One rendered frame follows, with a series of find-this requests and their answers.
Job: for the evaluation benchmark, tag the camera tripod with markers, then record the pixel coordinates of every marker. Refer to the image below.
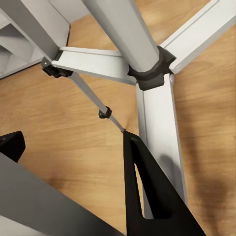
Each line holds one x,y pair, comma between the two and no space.
30,206

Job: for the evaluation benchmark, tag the bookcase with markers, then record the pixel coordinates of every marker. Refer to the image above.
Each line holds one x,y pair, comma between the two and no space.
16,52

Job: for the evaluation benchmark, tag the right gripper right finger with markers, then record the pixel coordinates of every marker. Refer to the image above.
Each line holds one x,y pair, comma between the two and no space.
171,215

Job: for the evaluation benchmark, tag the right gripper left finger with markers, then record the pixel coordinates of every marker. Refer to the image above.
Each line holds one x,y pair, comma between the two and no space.
12,145

